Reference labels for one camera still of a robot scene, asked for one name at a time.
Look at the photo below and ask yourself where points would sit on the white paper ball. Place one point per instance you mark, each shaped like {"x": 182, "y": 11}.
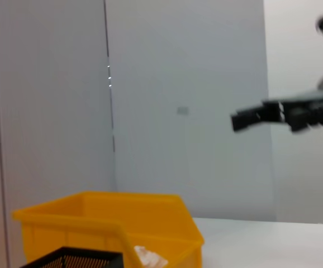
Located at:
{"x": 150, "y": 258}

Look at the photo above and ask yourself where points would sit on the yellow plastic bin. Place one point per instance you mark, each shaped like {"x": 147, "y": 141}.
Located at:
{"x": 52, "y": 231}

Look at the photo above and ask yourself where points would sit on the black mesh pen holder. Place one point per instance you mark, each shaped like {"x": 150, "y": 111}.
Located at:
{"x": 66, "y": 258}

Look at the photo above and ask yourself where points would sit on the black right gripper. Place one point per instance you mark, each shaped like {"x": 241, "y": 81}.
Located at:
{"x": 309, "y": 111}

